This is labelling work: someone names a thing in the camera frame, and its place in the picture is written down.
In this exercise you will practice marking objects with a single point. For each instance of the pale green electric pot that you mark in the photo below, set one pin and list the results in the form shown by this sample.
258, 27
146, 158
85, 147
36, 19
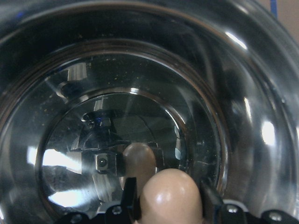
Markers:
211, 86

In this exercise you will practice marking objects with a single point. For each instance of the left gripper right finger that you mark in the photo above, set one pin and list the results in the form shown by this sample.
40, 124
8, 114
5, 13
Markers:
211, 201

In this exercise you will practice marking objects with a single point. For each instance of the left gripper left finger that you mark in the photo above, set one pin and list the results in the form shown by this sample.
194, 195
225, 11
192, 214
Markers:
130, 203

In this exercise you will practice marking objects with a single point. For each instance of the brown egg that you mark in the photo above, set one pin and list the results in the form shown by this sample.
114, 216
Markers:
171, 197

